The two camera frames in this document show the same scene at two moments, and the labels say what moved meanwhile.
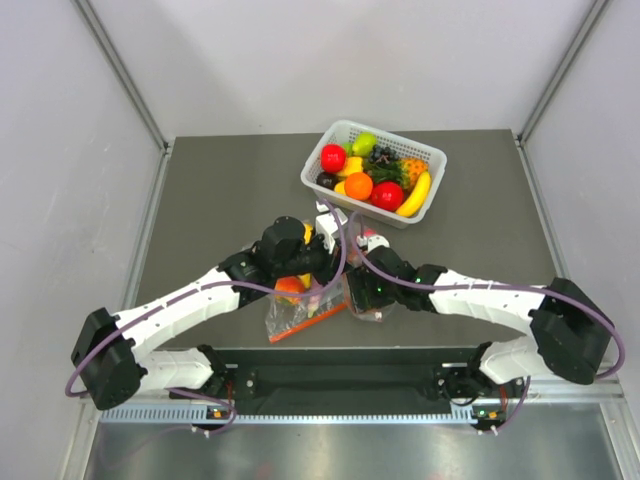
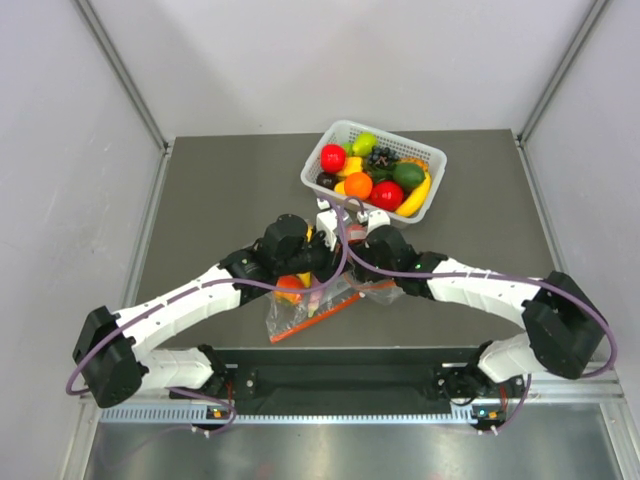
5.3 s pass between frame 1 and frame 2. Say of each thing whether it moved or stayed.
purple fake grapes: stayed
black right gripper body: moved
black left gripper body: stayed
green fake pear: stayed
